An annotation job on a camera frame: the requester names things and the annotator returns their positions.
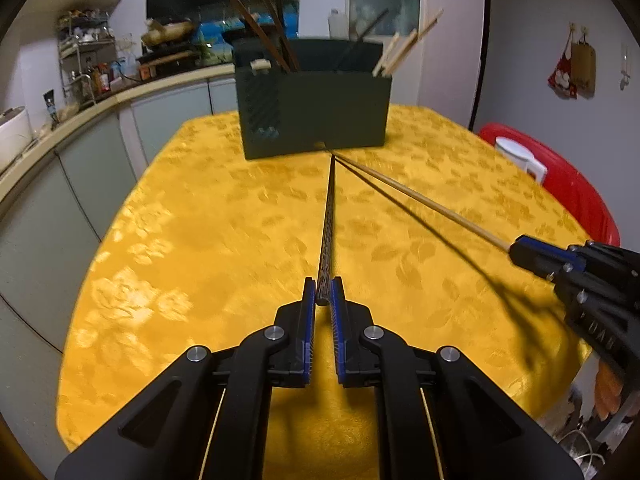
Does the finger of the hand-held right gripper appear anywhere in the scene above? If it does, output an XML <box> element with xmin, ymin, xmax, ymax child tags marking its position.
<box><xmin>509</xmin><ymin>243</ymin><xmax>626</xmax><ymax>318</ymax></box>
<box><xmin>519</xmin><ymin>234</ymin><xmax>640</xmax><ymax>281</ymax></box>

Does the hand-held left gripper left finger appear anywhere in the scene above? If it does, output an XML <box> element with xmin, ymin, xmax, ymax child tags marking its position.
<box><xmin>54</xmin><ymin>277</ymin><xmax>317</xmax><ymax>480</ymax></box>

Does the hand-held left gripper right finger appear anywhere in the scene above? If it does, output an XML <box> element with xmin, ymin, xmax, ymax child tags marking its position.
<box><xmin>330</xmin><ymin>277</ymin><xmax>586</xmax><ymax>480</ymax></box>

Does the black patterned chopstick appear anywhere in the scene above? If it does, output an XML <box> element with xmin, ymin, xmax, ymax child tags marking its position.
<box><xmin>316</xmin><ymin>152</ymin><xmax>337</xmax><ymax>307</ymax></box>

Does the dark green utensil holder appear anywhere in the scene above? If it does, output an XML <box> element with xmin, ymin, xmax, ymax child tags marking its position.
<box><xmin>234</xmin><ymin>36</ymin><xmax>394</xmax><ymax>160</ymax></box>

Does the dark wooden chopstick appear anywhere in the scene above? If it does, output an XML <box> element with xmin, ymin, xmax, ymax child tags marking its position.
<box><xmin>226</xmin><ymin>0</ymin><xmax>292</xmax><ymax>72</ymax></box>
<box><xmin>242</xmin><ymin>6</ymin><xmax>293</xmax><ymax>70</ymax></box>
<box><xmin>251</xmin><ymin>0</ymin><xmax>299</xmax><ymax>70</ymax></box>
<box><xmin>336</xmin><ymin>8</ymin><xmax>391</xmax><ymax>71</ymax></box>

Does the person's right hand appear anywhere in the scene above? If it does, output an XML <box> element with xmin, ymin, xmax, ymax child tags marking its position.
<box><xmin>595</xmin><ymin>360</ymin><xmax>626</xmax><ymax>421</ymax></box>

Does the red plastic chair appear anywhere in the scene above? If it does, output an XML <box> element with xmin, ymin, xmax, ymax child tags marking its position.
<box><xmin>478</xmin><ymin>121</ymin><xmax>621</xmax><ymax>248</ymax></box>

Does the white plastic cup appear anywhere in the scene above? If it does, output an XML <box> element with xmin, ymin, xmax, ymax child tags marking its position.
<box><xmin>495</xmin><ymin>136</ymin><xmax>548</xmax><ymax>183</ymax></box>

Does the yellow floral tablecloth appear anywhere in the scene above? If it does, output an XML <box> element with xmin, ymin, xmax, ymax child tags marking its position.
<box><xmin>56</xmin><ymin>104</ymin><xmax>608</xmax><ymax>480</ymax></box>

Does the red printed hanging bag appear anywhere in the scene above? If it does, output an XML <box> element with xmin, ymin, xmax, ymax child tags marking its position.
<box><xmin>547</xmin><ymin>35</ymin><xmax>579</xmax><ymax>99</ymax></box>

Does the brown hanging bag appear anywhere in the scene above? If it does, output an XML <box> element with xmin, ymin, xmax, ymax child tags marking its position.
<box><xmin>570</xmin><ymin>40</ymin><xmax>597</xmax><ymax>97</ymax></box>

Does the white plastic jug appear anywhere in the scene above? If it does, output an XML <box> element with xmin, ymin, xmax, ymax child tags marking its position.
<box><xmin>327</xmin><ymin>8</ymin><xmax>349</xmax><ymax>40</ymax></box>

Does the black induction cooker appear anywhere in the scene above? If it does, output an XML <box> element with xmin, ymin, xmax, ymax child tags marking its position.
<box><xmin>135</xmin><ymin>47</ymin><xmax>201</xmax><ymax>68</ymax></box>

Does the beige kitchen countertop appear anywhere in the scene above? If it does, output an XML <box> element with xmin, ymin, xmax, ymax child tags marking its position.
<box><xmin>0</xmin><ymin>62</ymin><xmax>238</xmax><ymax>206</ymax></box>

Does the golden pan with lid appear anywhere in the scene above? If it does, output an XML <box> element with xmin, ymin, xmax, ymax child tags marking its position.
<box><xmin>141</xmin><ymin>17</ymin><xmax>198</xmax><ymax>45</ymax></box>

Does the pepper grinder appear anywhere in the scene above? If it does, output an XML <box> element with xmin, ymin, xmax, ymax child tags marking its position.
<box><xmin>42</xmin><ymin>90</ymin><xmax>62</xmax><ymax>123</ymax></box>

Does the white rice cooker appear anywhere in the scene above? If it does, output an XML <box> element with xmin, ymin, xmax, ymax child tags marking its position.
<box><xmin>0</xmin><ymin>106</ymin><xmax>33</xmax><ymax>173</ymax></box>

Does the metal spice rack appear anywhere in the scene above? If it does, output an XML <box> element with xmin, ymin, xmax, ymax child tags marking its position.
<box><xmin>55</xmin><ymin>7</ymin><xmax>121</xmax><ymax>106</ymax></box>

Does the white wall fixture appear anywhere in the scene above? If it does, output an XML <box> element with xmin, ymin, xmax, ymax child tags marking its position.
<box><xmin>619</xmin><ymin>42</ymin><xmax>633</xmax><ymax>92</ymax></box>

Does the dark door frame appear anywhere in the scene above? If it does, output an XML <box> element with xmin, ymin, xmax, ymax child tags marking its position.
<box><xmin>469</xmin><ymin>0</ymin><xmax>493</xmax><ymax>131</ymax></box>

